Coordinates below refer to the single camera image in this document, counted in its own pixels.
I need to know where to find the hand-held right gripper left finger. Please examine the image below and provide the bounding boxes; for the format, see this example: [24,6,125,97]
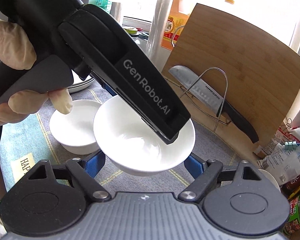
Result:
[27,150,110,202]

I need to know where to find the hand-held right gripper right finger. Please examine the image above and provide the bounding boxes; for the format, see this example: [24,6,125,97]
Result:
[178,154,262,202]

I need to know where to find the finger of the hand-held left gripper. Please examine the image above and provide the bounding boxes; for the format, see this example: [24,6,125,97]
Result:
[89,71,179,145]

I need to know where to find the white floral plate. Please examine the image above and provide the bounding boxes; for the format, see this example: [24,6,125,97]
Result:
[71,76,94,87]
[67,79,96,93]

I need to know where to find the person's left hand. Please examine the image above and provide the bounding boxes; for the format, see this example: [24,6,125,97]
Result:
[0,16,73,126]

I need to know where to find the checked grey blue towel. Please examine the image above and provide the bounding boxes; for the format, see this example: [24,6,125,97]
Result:
[0,84,262,193]

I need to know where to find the glass jar yellow lid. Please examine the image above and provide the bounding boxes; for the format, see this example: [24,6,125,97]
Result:
[124,26,150,42]

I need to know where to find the white plastic bag roll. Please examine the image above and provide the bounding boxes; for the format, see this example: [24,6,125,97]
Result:
[111,1,125,25]

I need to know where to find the white bowl pink floral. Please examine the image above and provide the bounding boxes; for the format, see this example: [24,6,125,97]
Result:
[49,99,103,155]

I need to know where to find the clear cling film roll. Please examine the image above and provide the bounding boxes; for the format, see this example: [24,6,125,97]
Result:
[146,0,172,67]

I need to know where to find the orange cooking oil bottle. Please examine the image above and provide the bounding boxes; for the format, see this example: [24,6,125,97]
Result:
[161,0,191,51]

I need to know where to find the plastic food bags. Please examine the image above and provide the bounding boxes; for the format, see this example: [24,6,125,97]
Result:
[252,126,300,191]

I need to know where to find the metal binder clip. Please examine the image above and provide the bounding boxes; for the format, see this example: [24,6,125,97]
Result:
[283,141,300,151]

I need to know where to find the red printed packet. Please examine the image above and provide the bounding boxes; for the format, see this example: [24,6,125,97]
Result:
[281,174,300,193]

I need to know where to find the wooden cutting board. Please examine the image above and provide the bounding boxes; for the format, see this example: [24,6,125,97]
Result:
[162,3,300,156]

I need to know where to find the black handled kitchen knife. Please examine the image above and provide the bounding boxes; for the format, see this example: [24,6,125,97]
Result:
[168,65,260,144]

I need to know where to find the steel wire rack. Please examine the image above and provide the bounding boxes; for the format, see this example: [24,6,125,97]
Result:
[179,67,232,133]

